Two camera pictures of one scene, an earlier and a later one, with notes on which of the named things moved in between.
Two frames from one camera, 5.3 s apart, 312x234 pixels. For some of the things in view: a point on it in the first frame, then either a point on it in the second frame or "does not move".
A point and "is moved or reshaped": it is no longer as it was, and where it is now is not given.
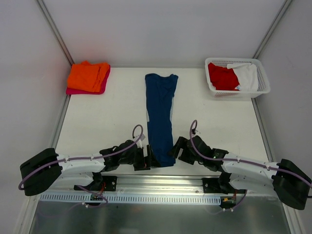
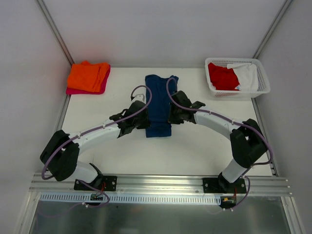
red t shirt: [222, 78] does not move
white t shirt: [247, 74] does not move
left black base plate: [104, 183] does not move
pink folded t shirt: [69, 91] does not move
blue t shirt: [159, 90] is moved or reshaped
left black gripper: [140, 159] → [143, 121]
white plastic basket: [264, 87] does not move
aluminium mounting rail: [148, 185] does not move
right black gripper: [184, 149] → [173, 117]
